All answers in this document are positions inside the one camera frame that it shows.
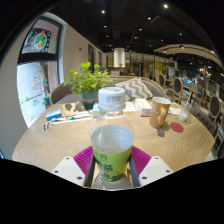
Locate green potted plant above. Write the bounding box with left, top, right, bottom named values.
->
left=63, top=61, right=114, bottom=110

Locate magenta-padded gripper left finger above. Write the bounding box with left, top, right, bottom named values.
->
left=50, top=145, right=98, bottom=188

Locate pill blister pack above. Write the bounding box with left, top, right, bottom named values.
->
left=41, top=121, right=53, bottom=133

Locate flat round red coaster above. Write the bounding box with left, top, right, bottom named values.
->
left=169, top=121, right=185, bottom=134

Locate group of ceiling spotlights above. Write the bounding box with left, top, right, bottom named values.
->
left=99, top=2, right=216, bottom=56

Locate light blue tissue pack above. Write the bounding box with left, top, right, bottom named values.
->
left=92, top=102, right=101, bottom=118

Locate grey curved sofa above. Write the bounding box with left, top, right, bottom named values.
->
left=49, top=75, right=168, bottom=105

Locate printed paper menu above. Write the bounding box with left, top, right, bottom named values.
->
left=123, top=100, right=138, bottom=113

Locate small blue white box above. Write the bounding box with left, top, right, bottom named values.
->
left=45, top=108, right=63, bottom=122

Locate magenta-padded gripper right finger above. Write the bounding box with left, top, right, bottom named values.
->
left=128, top=145, right=174, bottom=188

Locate green-labelled clear drink bottle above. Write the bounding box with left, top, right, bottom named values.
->
left=89, top=86, right=135, bottom=184

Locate wooden cutout table sign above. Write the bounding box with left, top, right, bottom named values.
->
left=61, top=101, right=88, bottom=118

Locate tan mug with white inside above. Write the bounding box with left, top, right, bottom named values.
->
left=148, top=96, right=172, bottom=129

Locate grey white chevron pillow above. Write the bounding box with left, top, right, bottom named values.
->
left=114, top=77, right=154, bottom=101

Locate white flat box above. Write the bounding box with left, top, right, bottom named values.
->
left=134, top=98, right=153, bottom=117

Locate window with festive stickers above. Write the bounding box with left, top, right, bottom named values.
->
left=16, top=16, right=64, bottom=129

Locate group of dining chairs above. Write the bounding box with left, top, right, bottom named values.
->
left=154, top=73, right=224, bottom=148

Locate white round column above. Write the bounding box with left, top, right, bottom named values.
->
left=113, top=47, right=127, bottom=69

